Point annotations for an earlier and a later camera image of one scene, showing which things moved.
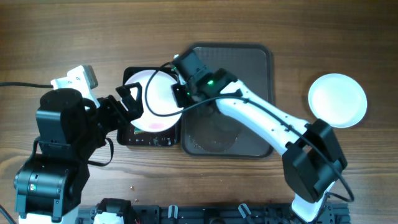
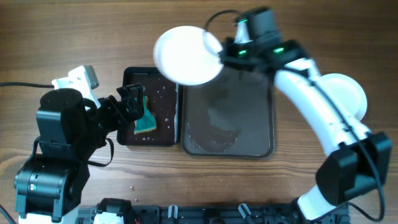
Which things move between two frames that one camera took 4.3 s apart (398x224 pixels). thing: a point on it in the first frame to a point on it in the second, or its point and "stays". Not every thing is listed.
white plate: (339, 99) stays
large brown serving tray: (210, 132) stays
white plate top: (160, 111) to (188, 55)
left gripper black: (133, 105) stays
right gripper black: (181, 101) to (228, 55)
